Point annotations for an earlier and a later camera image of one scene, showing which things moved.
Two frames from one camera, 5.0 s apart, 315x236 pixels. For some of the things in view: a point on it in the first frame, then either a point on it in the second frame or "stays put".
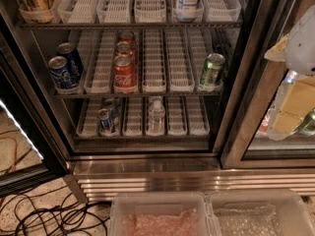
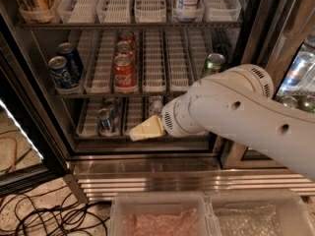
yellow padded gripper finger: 278,52 → 150,128
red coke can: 125,77 stays put
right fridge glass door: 271,124 stays put
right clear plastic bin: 261,212 stays put
